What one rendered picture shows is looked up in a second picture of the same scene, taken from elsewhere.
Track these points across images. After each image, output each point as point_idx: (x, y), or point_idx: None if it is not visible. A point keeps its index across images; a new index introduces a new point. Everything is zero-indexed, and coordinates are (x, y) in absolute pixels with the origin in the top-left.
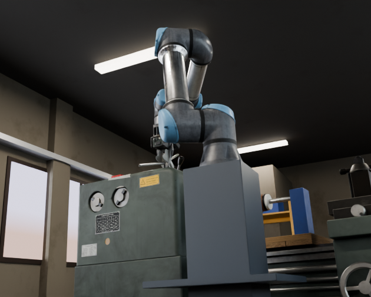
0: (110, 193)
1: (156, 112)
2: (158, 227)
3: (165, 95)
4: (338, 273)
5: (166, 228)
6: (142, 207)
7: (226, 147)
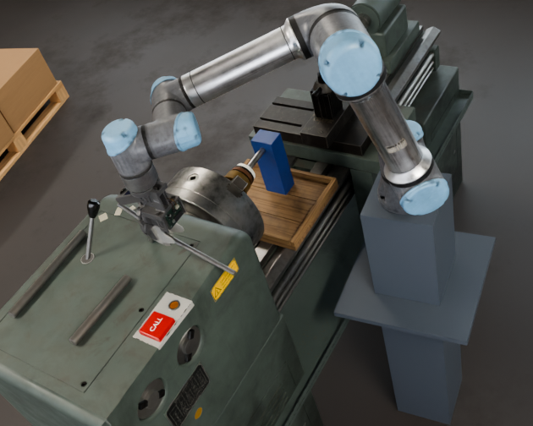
0: (173, 360)
1: (144, 164)
2: (255, 316)
3: (403, 157)
4: None
5: (264, 306)
6: (228, 320)
7: None
